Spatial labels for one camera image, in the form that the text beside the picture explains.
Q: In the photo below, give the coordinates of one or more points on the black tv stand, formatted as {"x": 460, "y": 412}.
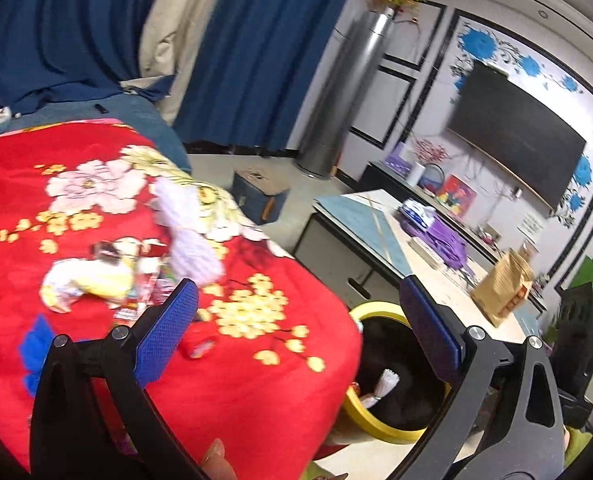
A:
{"x": 378, "y": 176}

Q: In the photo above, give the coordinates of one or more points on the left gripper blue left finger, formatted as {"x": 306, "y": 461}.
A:
{"x": 161, "y": 328}

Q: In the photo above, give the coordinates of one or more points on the tissue pack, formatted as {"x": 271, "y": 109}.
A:
{"x": 421, "y": 216}

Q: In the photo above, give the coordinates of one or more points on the green shopping bag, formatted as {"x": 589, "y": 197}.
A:
{"x": 584, "y": 273}

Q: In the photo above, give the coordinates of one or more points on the red floral blanket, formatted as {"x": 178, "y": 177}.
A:
{"x": 286, "y": 348}

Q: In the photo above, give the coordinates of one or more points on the white vase red flowers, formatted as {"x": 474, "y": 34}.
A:
{"x": 427, "y": 151}

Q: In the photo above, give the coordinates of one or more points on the beige curtain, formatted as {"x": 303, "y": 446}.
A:
{"x": 169, "y": 46}

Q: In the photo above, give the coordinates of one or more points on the silver tower air conditioner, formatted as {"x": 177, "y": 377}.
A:
{"x": 347, "y": 84}

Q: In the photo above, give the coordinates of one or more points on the green sleeve right forearm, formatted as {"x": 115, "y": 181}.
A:
{"x": 575, "y": 442}

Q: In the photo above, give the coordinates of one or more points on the white printed plastic bag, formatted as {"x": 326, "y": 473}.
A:
{"x": 69, "y": 279}

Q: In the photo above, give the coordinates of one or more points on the brown paper bag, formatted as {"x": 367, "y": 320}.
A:
{"x": 504, "y": 287}

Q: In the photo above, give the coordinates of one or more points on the blue storage stool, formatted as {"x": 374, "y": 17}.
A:
{"x": 259, "y": 194}

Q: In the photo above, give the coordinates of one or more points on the coffee table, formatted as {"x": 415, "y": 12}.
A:
{"x": 354, "y": 245}

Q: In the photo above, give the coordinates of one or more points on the black curved television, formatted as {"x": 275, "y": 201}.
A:
{"x": 519, "y": 132}

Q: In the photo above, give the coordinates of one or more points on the round mirror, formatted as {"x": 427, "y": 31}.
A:
{"x": 432, "y": 179}

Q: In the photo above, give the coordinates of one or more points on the blue curtain left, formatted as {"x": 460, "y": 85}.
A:
{"x": 55, "y": 51}

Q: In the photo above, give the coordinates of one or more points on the blue curtain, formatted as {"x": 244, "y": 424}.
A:
{"x": 253, "y": 70}
{"x": 55, "y": 51}

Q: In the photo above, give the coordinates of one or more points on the blue plastic bag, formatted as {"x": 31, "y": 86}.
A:
{"x": 34, "y": 350}

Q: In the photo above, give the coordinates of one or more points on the yellow rimmed trash bin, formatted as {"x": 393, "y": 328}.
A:
{"x": 395, "y": 393}

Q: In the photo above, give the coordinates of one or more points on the beige power strip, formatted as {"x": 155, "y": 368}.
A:
{"x": 426, "y": 253}

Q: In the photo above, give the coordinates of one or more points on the blue curtain right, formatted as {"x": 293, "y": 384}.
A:
{"x": 253, "y": 70}

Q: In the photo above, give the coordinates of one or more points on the left hand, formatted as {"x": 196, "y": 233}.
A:
{"x": 214, "y": 463}

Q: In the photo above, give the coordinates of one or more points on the colourful painting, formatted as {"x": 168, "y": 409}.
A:
{"x": 456, "y": 196}

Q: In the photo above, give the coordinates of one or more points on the purple cloth bag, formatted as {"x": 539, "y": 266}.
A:
{"x": 446, "y": 242}

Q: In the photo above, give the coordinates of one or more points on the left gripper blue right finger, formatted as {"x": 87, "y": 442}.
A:
{"x": 435, "y": 327}

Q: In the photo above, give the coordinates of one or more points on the red snack tube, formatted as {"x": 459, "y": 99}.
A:
{"x": 196, "y": 349}

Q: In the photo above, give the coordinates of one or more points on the red snack packet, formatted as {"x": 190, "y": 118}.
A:
{"x": 149, "y": 256}

